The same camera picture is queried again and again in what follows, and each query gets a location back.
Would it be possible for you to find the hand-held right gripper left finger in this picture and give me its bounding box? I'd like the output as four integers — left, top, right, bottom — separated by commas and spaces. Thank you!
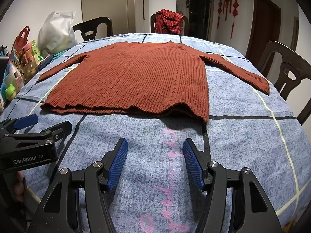
28, 138, 128, 233

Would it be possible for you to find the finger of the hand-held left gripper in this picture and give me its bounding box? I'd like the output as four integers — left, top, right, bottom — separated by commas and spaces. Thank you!
0, 114, 39, 133
6, 121, 73, 148

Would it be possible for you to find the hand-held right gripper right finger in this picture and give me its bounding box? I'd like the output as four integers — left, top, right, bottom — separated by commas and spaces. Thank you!
183, 138, 283, 233

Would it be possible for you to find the rust knitted sweater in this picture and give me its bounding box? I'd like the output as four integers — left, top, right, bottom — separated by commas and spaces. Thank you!
36, 41, 271, 124

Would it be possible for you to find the person's left hand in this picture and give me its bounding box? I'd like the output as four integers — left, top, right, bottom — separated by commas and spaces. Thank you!
13, 170, 26, 202

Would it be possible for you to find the green frog toy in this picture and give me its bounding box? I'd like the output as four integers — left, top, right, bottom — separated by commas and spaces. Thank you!
5, 84, 18, 101

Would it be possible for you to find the blue checked blanket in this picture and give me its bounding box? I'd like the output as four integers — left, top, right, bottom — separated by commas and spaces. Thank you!
0, 33, 311, 233

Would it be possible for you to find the pink lidded bottle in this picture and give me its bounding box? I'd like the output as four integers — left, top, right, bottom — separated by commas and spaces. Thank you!
21, 42, 39, 73

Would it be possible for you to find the teal lace table mat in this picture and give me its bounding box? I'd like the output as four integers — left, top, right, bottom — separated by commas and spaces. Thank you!
50, 49, 70, 62

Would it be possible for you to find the red gift bag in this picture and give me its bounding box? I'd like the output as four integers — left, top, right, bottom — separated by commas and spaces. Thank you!
13, 25, 31, 51

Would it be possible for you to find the white plastic bag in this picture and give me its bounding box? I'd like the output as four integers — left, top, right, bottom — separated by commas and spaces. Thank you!
38, 11, 78, 55

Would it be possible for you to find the dark wooden chair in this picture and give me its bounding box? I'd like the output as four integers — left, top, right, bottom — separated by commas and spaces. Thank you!
258, 41, 311, 125
151, 13, 189, 36
72, 17, 113, 42

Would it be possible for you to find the red checked scarf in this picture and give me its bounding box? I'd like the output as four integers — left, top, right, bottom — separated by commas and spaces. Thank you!
155, 9, 184, 35

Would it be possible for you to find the dark glass doorway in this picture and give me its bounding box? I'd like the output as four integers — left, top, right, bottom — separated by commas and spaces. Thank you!
186, 0, 215, 40

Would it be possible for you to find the brown wooden door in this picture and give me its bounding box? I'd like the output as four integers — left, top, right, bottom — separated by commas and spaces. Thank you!
245, 0, 282, 61

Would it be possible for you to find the short red knot ornament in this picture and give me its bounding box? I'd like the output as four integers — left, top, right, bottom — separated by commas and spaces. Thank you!
217, 0, 223, 29

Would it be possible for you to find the long red knot ornament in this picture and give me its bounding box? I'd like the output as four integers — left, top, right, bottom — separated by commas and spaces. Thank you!
230, 0, 240, 39

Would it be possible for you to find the red knot ornament gold centre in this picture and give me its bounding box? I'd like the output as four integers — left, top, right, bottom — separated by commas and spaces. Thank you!
224, 0, 231, 21

